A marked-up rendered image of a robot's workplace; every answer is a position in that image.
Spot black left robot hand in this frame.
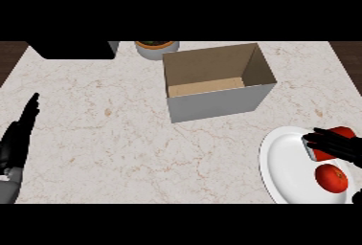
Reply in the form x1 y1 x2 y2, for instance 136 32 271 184
0 92 43 176

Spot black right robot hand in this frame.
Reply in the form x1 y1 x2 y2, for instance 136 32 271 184
302 126 362 205

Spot red tomato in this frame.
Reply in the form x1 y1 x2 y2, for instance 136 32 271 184
313 164 350 194

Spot white plate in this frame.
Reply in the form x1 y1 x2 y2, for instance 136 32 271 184
257 125 362 205

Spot open cardboard box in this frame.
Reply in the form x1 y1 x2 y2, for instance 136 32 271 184
161 42 279 124

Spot red can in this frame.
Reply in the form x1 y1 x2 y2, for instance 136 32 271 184
302 125 358 162

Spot black appliance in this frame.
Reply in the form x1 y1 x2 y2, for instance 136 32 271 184
25 41 120 60

